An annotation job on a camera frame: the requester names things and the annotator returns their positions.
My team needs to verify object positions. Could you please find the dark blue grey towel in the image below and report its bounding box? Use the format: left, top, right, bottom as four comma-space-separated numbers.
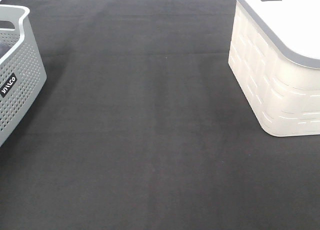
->
0, 42, 11, 58

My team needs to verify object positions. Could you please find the black table cloth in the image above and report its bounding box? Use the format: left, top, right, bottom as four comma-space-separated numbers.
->
0, 0, 320, 229

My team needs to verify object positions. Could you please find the cream plastic basket grey rim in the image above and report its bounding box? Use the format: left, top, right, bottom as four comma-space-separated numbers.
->
228, 0, 320, 137

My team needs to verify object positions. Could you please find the grey perforated plastic basket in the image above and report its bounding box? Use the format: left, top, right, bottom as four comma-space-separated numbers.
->
0, 5, 47, 143

